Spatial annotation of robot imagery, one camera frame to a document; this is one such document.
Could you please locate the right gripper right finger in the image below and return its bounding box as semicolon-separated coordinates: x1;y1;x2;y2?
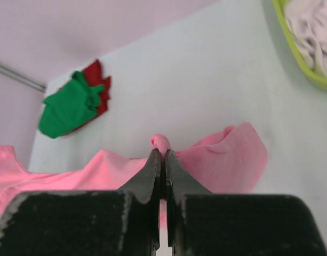
165;150;327;256

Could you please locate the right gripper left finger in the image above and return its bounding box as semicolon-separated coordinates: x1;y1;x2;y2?
0;149;161;255

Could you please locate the pink t shirt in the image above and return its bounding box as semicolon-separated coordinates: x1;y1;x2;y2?
0;123;268;213

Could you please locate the green plastic basin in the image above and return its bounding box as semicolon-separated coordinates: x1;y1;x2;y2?
272;0;327;91

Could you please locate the folded green t shirt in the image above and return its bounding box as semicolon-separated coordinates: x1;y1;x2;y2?
38;71;105;139

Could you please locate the folded red t shirt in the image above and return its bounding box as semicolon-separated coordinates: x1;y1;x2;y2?
67;59;112;135

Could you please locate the white t shirt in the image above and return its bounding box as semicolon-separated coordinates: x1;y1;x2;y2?
284;0;327;77

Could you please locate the left aluminium frame post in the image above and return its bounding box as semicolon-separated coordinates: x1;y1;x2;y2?
0;63;46;93

